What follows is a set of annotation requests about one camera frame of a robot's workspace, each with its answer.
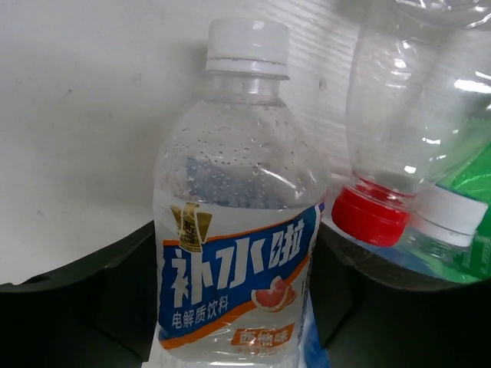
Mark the red label clear bottle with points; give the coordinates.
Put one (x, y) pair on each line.
(418, 105)

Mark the grapefruit label clear bottle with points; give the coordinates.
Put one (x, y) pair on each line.
(239, 192)

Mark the green plastic soda bottle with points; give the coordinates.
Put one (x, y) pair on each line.
(450, 226)

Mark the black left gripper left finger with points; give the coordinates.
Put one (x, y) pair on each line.
(97, 311)

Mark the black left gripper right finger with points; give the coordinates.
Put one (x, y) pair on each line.
(373, 313)

